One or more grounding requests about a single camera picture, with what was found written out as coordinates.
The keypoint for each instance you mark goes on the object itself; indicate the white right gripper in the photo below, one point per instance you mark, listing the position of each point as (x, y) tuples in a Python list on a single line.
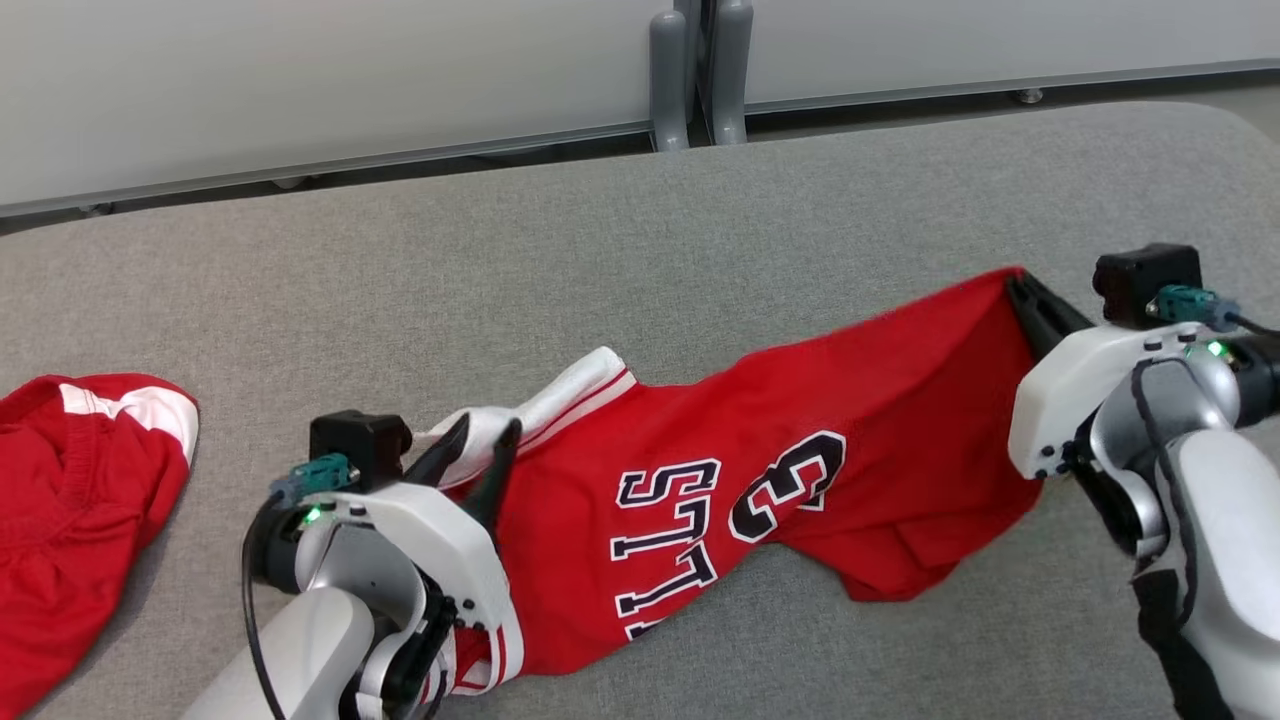
[(1060, 400)]

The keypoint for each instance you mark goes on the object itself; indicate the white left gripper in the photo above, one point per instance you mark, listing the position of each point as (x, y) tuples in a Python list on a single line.
[(460, 560)]

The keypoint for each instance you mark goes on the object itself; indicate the red basketball jersey white sleeves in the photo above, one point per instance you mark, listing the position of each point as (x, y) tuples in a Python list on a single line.
[(900, 400)]

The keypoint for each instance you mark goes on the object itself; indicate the red shorts white side panels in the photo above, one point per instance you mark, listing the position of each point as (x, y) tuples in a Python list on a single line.
[(80, 520)]

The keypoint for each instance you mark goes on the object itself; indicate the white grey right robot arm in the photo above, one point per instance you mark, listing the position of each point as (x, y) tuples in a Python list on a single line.
[(1220, 520)]

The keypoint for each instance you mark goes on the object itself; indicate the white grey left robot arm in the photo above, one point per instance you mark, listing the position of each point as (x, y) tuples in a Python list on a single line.
[(300, 650)]

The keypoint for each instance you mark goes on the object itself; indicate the grey partition panel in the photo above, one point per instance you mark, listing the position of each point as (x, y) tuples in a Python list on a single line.
[(300, 70), (1000, 30)]

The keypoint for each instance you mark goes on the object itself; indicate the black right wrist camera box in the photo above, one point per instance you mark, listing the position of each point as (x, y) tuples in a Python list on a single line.
[(1140, 280)]

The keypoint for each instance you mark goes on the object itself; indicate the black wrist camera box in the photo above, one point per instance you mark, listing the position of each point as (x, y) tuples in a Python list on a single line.
[(1140, 280), (355, 445)]

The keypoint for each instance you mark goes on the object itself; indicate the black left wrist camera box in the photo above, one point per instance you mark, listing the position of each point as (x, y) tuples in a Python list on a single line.
[(355, 445)]

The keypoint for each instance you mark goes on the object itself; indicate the grey rounded partition post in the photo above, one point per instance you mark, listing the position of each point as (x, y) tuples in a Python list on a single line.
[(732, 70), (670, 80)]

